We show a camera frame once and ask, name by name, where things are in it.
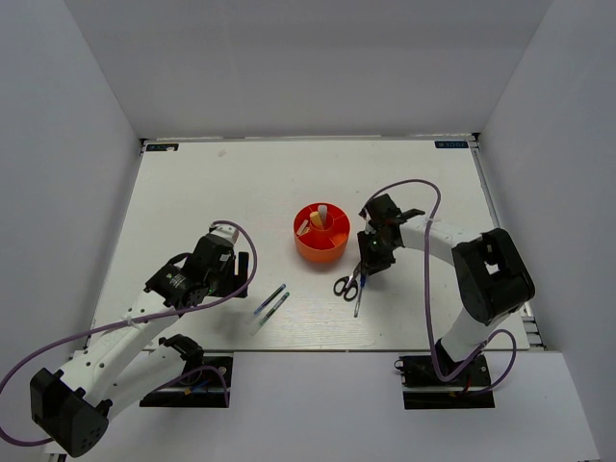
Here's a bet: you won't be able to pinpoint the blue ballpoint pen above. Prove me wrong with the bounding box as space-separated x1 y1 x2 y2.
353 273 367 318

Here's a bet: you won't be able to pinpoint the black handled scissors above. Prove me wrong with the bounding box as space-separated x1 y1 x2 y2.
333 268 358 302

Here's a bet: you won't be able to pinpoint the blue gel pen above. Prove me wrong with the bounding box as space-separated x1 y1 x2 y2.
252 283 287 317

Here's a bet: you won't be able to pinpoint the green gel pen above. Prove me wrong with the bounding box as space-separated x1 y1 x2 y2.
250 292 290 336

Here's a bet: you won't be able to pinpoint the white rectangular eraser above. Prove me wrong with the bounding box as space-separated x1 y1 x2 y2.
296 219 310 237

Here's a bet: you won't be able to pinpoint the yellow highlighter marker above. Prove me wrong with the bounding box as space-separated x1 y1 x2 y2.
310 211 326 230

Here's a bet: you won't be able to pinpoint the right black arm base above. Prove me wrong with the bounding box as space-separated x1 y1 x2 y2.
394 355 496 410

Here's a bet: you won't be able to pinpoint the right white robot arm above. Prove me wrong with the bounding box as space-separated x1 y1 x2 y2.
357 193 535 384

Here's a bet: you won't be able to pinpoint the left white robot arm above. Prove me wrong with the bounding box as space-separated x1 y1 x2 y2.
30 221 256 458

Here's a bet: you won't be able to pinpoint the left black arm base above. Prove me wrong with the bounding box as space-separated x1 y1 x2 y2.
139 354 234 409

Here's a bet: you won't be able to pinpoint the orange round divided container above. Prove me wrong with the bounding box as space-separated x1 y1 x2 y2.
293 202 351 264

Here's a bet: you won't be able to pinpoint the right blue corner label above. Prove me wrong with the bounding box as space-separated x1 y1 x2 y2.
434 140 469 149

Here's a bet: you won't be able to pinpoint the blue corner label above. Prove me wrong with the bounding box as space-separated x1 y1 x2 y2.
434 140 469 149
145 143 179 152

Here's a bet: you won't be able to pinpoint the left blue corner label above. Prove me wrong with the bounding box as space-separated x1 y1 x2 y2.
145 143 179 152

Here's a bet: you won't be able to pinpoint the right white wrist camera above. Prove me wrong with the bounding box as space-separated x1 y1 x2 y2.
360 203 382 234

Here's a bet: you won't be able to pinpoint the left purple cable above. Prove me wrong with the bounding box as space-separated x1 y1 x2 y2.
0 219 259 447

